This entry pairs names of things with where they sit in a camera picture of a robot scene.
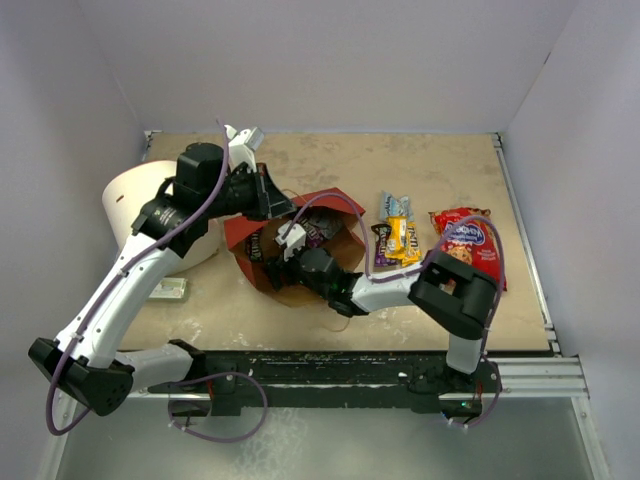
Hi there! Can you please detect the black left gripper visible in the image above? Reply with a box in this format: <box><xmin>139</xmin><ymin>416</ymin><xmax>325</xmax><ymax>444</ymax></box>
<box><xmin>202</xmin><ymin>163</ymin><xmax>296</xmax><ymax>222</ymax></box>

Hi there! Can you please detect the brown green candy pack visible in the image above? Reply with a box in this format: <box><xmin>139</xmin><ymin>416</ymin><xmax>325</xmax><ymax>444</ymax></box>
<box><xmin>244</xmin><ymin>229</ymin><xmax>264</xmax><ymax>263</ymax></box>

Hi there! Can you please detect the red paper bag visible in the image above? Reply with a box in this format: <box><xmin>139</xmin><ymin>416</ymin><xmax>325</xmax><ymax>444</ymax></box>
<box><xmin>223</xmin><ymin>187</ymin><xmax>368</xmax><ymax>318</ymax></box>

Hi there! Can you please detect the small white green box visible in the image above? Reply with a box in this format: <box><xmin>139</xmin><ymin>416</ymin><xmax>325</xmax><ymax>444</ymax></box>
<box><xmin>149</xmin><ymin>277</ymin><xmax>188</xmax><ymax>302</ymax></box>

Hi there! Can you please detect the white blue snack wrapper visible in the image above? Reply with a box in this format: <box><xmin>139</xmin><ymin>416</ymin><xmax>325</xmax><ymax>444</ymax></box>
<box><xmin>378</xmin><ymin>191</ymin><xmax>415</xmax><ymax>222</ymax></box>

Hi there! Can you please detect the yellow candy pack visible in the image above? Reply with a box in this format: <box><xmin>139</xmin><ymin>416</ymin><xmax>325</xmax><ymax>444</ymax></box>
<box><xmin>401</xmin><ymin>222</ymin><xmax>422</xmax><ymax>267</ymax></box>

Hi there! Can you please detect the red cookie snack bag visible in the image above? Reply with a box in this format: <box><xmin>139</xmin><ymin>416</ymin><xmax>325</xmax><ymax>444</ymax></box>
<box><xmin>429</xmin><ymin>206</ymin><xmax>502</xmax><ymax>281</ymax></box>

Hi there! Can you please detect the brown purple candy pack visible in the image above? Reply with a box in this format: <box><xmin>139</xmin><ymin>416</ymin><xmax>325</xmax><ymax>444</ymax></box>
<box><xmin>299</xmin><ymin>210</ymin><xmax>344</xmax><ymax>248</ymax></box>

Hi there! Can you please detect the yellow snack pack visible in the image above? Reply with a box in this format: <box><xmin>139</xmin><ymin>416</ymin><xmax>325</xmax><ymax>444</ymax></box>
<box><xmin>385</xmin><ymin>215</ymin><xmax>408</xmax><ymax>259</ymax></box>

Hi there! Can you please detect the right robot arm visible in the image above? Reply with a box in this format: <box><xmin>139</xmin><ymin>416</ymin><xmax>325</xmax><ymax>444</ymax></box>
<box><xmin>265</xmin><ymin>247</ymin><xmax>499</xmax><ymax>391</ymax></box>

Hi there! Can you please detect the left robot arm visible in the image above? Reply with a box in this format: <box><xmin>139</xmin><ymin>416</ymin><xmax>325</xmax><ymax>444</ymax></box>
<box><xmin>28</xmin><ymin>140</ymin><xmax>295</xmax><ymax>416</ymax></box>

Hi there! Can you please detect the white cylindrical container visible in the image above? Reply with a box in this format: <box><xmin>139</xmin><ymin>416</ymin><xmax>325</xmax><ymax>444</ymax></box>
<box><xmin>101</xmin><ymin>159</ymin><xmax>221</xmax><ymax>275</ymax></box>

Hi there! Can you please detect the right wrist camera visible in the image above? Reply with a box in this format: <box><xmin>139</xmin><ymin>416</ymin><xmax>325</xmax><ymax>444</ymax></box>
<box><xmin>275</xmin><ymin>221</ymin><xmax>307</xmax><ymax>261</ymax></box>

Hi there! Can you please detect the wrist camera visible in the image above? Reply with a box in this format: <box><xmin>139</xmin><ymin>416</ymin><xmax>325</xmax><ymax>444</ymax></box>
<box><xmin>275</xmin><ymin>221</ymin><xmax>307</xmax><ymax>261</ymax></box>
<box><xmin>223</xmin><ymin>124</ymin><xmax>264</xmax><ymax>173</ymax></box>

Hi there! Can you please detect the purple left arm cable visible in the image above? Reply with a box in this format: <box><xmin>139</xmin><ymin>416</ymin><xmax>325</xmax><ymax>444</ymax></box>
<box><xmin>45</xmin><ymin>118</ymin><xmax>234</xmax><ymax>436</ymax></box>

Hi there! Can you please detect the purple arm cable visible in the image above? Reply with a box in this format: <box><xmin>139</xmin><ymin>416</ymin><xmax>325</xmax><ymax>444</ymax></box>
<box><xmin>45</xmin><ymin>118</ymin><xmax>234</xmax><ymax>436</ymax></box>
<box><xmin>292</xmin><ymin>192</ymin><xmax>507</xmax><ymax>431</ymax></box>

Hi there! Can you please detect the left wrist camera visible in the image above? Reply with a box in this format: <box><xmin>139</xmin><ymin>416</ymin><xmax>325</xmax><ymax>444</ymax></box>
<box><xmin>223</xmin><ymin>124</ymin><xmax>264</xmax><ymax>173</ymax></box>

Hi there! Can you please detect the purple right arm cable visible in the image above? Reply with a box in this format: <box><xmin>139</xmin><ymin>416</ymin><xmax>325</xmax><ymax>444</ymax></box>
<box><xmin>292</xmin><ymin>192</ymin><xmax>507</xmax><ymax>431</ymax></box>

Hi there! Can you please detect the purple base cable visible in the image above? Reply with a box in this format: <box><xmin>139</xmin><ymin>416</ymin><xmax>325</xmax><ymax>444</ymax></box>
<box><xmin>167</xmin><ymin>372</ymin><xmax>269</xmax><ymax>442</ymax></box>

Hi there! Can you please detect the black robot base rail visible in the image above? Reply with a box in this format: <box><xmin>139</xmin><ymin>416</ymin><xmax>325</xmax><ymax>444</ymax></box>
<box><xmin>149</xmin><ymin>351</ymin><xmax>501</xmax><ymax>418</ymax></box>

